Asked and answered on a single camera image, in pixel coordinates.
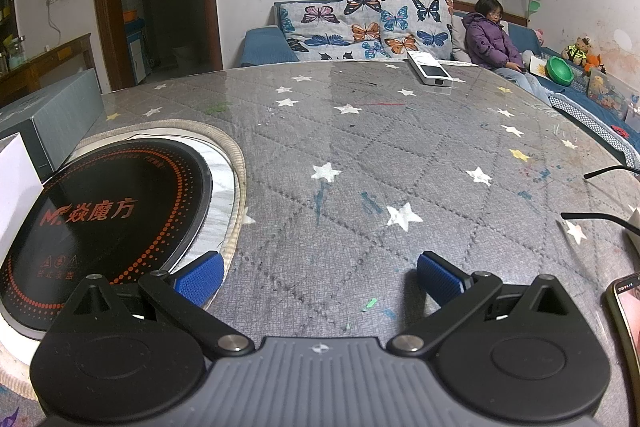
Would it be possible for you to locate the butterfly print blanket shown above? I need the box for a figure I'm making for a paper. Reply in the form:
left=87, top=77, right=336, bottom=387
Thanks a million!
left=278, top=0, right=453, bottom=62

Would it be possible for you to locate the orange plush toy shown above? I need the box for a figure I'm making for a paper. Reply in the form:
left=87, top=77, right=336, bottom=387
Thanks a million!
left=582, top=52, right=608, bottom=75

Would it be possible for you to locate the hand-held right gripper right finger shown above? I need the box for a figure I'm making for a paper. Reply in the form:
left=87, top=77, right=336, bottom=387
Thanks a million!
left=387, top=251, right=588, bottom=358

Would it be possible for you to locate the black round induction cooker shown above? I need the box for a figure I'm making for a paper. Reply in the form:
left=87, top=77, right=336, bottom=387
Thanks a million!
left=0, top=138, right=215, bottom=343

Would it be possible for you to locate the white flat device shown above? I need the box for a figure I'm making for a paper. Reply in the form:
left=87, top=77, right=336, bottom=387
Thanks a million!
left=406, top=51, right=455, bottom=88

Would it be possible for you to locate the wooden side desk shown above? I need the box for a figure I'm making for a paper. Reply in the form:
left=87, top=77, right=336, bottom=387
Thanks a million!
left=0, top=33, right=96, bottom=98

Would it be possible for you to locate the blue sofa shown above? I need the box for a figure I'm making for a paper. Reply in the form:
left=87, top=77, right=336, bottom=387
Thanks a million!
left=240, top=0, right=640, bottom=168

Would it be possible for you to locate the grey star-patterned desktop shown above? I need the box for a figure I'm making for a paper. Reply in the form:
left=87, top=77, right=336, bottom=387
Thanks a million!
left=0, top=59, right=640, bottom=427

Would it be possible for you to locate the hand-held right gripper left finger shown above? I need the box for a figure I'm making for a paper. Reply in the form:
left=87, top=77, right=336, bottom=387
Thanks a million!
left=47, top=251, right=256, bottom=358

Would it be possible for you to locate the stuffed bear toy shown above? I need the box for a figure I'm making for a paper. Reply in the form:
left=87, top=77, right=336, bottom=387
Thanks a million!
left=564, top=36, right=593, bottom=65

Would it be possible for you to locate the smartphone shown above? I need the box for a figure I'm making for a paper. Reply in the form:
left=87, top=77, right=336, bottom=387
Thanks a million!
left=605, top=272, right=640, bottom=408

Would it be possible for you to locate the dark wooden shelf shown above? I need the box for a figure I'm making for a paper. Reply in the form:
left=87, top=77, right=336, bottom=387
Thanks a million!
left=0, top=0, right=16, bottom=72

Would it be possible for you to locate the bear print toy box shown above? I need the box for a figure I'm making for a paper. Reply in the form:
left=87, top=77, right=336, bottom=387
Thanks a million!
left=586, top=69, right=631, bottom=118

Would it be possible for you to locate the green plastic bowl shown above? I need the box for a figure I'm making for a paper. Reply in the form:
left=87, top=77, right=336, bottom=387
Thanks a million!
left=545, top=56, right=576, bottom=86

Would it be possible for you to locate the grey box lid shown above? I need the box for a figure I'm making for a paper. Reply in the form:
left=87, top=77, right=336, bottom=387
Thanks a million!
left=0, top=68, right=106, bottom=182

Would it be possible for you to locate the white cardboard box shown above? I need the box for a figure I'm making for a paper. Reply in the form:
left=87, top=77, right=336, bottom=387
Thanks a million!
left=0, top=132, right=43, bottom=258

